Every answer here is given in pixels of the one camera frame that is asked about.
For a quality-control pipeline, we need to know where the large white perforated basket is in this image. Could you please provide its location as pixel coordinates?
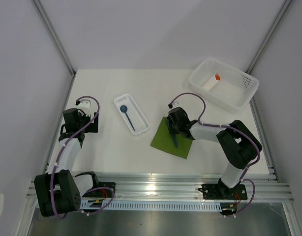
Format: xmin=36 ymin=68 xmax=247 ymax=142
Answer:
xmin=188 ymin=58 xmax=259 ymax=113

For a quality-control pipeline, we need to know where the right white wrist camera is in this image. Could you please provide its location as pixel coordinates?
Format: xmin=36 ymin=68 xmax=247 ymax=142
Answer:
xmin=172 ymin=102 xmax=180 ymax=108

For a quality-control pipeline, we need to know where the white roll with orange cap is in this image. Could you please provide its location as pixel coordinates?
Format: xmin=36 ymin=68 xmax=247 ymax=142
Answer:
xmin=202 ymin=74 xmax=220 ymax=91

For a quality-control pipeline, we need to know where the purple cable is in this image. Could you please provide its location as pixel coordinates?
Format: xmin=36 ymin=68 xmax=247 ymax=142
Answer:
xmin=168 ymin=92 xmax=262 ymax=218
xmin=49 ymin=95 xmax=115 ymax=220

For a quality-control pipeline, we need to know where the left aluminium frame post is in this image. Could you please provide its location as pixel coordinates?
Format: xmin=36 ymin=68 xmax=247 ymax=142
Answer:
xmin=31 ymin=0 xmax=76 ymax=77

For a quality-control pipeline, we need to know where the white slotted cable duct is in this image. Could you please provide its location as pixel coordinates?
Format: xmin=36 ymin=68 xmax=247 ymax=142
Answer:
xmin=80 ymin=200 xmax=222 ymax=212

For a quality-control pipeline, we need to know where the white slotted cutlery tray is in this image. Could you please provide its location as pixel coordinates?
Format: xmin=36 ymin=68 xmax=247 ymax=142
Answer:
xmin=114 ymin=93 xmax=150 ymax=136

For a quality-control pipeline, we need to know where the dark blue plastic knife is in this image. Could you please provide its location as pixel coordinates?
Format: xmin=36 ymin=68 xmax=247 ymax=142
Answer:
xmin=171 ymin=134 xmax=178 ymax=148

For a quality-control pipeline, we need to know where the dark blue plastic spoon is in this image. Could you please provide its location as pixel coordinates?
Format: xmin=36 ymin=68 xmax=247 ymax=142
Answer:
xmin=120 ymin=105 xmax=135 ymax=131

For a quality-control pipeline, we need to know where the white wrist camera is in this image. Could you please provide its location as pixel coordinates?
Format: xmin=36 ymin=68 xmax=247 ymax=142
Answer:
xmin=76 ymin=99 xmax=91 ymax=116
xmin=172 ymin=102 xmax=180 ymax=108

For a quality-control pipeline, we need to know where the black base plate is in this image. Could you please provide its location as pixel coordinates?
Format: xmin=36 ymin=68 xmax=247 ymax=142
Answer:
xmin=198 ymin=183 xmax=247 ymax=200
xmin=83 ymin=182 xmax=116 ymax=198

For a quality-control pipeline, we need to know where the aluminium mounting rail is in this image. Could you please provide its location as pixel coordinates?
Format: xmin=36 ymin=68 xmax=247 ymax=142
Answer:
xmin=25 ymin=172 xmax=296 ymax=204

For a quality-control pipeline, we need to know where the dark blue plastic fork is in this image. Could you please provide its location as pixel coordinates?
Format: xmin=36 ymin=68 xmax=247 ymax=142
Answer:
xmin=166 ymin=118 xmax=178 ymax=148

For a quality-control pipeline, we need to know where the aluminium frame post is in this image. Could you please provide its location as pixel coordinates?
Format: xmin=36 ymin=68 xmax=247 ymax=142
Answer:
xmin=246 ymin=0 xmax=296 ymax=74
xmin=31 ymin=0 xmax=76 ymax=77

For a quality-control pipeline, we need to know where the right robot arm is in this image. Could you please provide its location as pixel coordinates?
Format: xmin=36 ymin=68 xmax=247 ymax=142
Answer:
xmin=167 ymin=107 xmax=262 ymax=199

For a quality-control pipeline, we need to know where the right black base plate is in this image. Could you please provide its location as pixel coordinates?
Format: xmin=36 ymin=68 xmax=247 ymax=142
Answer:
xmin=198 ymin=183 xmax=247 ymax=200

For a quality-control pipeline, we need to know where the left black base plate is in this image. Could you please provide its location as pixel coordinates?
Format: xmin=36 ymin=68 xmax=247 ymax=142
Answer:
xmin=83 ymin=182 xmax=116 ymax=198

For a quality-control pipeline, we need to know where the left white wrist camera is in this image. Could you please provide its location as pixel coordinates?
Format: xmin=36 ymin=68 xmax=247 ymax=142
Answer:
xmin=76 ymin=99 xmax=91 ymax=116

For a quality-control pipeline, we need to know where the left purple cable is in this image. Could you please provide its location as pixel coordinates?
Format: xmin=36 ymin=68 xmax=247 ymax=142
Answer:
xmin=49 ymin=95 xmax=115 ymax=220

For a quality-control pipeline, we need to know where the right aluminium frame post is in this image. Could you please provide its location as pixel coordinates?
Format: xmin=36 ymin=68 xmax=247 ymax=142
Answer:
xmin=246 ymin=0 xmax=296 ymax=74

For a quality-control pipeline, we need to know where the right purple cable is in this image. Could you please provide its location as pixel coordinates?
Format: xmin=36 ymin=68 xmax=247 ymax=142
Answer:
xmin=168 ymin=92 xmax=262 ymax=218

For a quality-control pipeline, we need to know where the green paper napkin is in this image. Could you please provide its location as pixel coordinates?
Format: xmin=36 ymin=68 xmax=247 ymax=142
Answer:
xmin=151 ymin=117 xmax=193 ymax=159

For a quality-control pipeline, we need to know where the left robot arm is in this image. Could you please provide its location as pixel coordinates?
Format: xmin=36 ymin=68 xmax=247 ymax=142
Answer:
xmin=34 ymin=108 xmax=100 ymax=218

